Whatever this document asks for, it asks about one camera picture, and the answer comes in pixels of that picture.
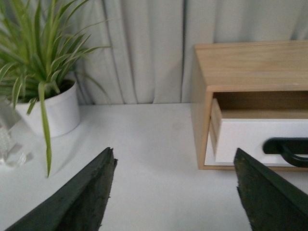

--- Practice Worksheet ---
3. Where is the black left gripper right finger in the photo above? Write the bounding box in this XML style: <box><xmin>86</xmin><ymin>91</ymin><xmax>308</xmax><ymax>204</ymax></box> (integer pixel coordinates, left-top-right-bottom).
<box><xmin>234</xmin><ymin>149</ymin><xmax>308</xmax><ymax>231</ymax></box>

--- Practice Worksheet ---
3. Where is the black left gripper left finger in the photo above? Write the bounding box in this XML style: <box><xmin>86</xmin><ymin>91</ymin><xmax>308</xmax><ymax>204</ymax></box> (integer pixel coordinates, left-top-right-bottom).
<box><xmin>8</xmin><ymin>147</ymin><xmax>117</xmax><ymax>231</ymax></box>

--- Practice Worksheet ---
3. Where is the black drawer handle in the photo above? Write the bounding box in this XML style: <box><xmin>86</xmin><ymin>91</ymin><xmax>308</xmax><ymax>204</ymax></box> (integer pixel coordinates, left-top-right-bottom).
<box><xmin>262</xmin><ymin>137</ymin><xmax>308</xmax><ymax>168</ymax></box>

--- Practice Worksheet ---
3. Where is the white drawer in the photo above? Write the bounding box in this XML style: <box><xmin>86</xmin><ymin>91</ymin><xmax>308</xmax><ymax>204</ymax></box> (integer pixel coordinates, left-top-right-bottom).
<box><xmin>205</xmin><ymin>99</ymin><xmax>308</xmax><ymax>167</ymax></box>

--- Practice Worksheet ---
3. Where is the wooden drawer cabinet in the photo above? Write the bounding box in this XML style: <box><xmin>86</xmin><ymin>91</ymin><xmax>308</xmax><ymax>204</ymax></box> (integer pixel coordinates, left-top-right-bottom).
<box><xmin>191</xmin><ymin>40</ymin><xmax>308</xmax><ymax>171</ymax></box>

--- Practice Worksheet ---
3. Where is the clear glass object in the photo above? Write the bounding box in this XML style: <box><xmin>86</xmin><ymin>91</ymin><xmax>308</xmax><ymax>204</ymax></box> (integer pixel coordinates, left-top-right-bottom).
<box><xmin>0</xmin><ymin>97</ymin><xmax>33</xmax><ymax>169</ymax></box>

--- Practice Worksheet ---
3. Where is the grey curtain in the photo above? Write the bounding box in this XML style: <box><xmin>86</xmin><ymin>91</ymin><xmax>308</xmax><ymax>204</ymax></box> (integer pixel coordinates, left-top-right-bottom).
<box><xmin>69</xmin><ymin>0</ymin><xmax>308</xmax><ymax>104</ymax></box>

